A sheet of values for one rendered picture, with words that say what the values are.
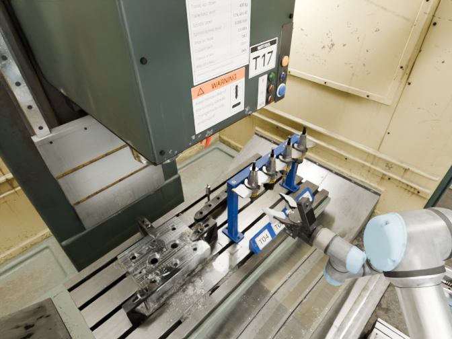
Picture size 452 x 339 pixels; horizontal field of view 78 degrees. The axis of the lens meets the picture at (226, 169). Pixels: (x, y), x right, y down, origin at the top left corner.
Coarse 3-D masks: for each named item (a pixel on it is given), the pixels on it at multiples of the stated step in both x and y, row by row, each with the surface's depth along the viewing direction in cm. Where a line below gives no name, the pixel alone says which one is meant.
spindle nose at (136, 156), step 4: (132, 148) 76; (132, 152) 77; (136, 152) 76; (136, 156) 77; (140, 156) 76; (176, 156) 79; (136, 160) 79; (140, 160) 77; (144, 160) 77; (168, 160) 78; (172, 160) 79; (148, 164) 77; (152, 164) 77; (160, 164) 78
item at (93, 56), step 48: (48, 0) 56; (96, 0) 42; (144, 0) 41; (288, 0) 64; (48, 48) 72; (96, 48) 51; (144, 48) 44; (96, 96) 63; (144, 96) 48; (144, 144) 56; (192, 144) 63
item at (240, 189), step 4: (240, 184) 108; (236, 188) 107; (240, 188) 107; (244, 188) 106; (236, 192) 105; (240, 192) 105; (244, 192) 105; (248, 192) 105; (240, 196) 104; (244, 196) 103; (248, 196) 103
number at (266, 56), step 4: (272, 48) 67; (260, 52) 65; (264, 52) 66; (268, 52) 67; (272, 52) 68; (260, 56) 65; (264, 56) 66; (268, 56) 67; (272, 56) 69; (260, 60) 66; (264, 60) 67; (268, 60) 68; (272, 60) 69; (260, 64) 67; (264, 64) 68; (268, 64) 69; (272, 64) 70; (260, 68) 67; (264, 68) 68
